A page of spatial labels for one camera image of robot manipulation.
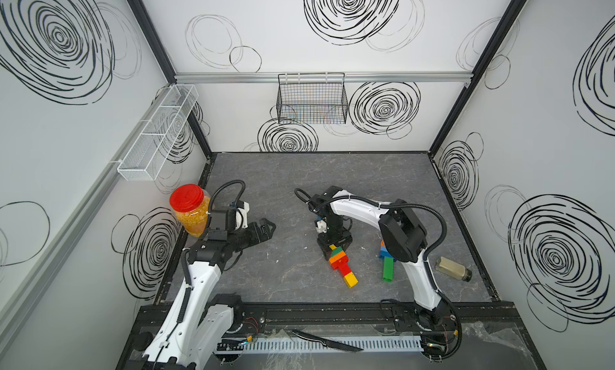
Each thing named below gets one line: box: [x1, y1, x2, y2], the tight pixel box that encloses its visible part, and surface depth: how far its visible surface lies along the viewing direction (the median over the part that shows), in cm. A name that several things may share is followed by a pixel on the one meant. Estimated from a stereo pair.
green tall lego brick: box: [381, 256, 395, 283], surface depth 82 cm
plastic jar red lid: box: [168, 183, 211, 238], surface depth 82 cm
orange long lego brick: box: [329, 251, 346, 264], surface depth 84 cm
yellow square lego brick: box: [343, 271, 359, 289], surface depth 81 cm
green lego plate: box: [329, 244, 344, 258], surface depth 85 cm
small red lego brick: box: [338, 262, 352, 278], surface depth 82 cm
